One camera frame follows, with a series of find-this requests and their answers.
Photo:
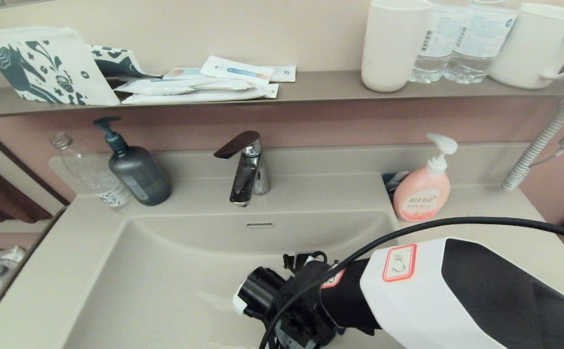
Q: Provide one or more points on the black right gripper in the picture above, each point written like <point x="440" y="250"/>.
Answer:
<point x="306" y="320"/>

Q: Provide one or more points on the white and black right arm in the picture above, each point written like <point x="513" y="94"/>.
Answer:
<point x="456" y="300"/>

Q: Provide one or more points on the beige sink basin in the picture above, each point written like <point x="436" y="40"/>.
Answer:
<point x="165" y="291"/>

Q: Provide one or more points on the chrome faucet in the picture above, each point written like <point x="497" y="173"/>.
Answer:
<point x="249" y="180"/>

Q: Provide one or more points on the dark blue white packet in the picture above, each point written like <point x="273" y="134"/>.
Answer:
<point x="393" y="182"/>

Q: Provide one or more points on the pink soap pump bottle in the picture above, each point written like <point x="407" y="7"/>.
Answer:
<point x="421" y="195"/>

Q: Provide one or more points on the grey pump bottle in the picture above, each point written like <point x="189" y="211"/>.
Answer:
<point x="139" y="178"/>

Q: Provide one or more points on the flat white long packet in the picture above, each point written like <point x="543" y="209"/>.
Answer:
<point x="205" y="97"/>

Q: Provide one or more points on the small white sachet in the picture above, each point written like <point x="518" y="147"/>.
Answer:
<point x="284" y="74"/>

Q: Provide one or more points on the clear empty plastic bottle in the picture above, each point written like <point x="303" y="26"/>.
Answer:
<point x="93" y="180"/>

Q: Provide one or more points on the white packet with blue toothbrush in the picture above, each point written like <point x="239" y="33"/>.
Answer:
<point x="236" y="71"/>

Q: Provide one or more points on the long white wrapped packet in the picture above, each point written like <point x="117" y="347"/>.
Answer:
<point x="176" y="87"/>

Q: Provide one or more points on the white packet with peach print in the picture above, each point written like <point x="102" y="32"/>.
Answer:
<point x="183" y="73"/>

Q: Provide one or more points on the white tumbler cup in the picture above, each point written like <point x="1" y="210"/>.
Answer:
<point x="391" y="44"/>

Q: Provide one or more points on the clear water bottle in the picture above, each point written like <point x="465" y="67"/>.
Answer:
<point x="439" y="44"/>
<point x="480" y="39"/>

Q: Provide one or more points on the small white blue patterned pouch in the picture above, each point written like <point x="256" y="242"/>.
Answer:
<point x="120" y="63"/>

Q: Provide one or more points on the dark brown furniture piece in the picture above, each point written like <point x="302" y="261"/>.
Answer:
<point x="6" y="202"/>

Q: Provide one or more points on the white ribbed mug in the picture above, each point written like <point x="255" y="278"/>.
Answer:
<point x="529" y="44"/>

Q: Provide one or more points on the large white blue patterned pouch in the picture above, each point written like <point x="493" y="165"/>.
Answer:
<point x="40" y="69"/>

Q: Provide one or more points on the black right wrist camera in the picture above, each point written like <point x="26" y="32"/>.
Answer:
<point x="258" y="293"/>

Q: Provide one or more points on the brown wall shelf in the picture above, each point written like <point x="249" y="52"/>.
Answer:
<point x="321" y="88"/>

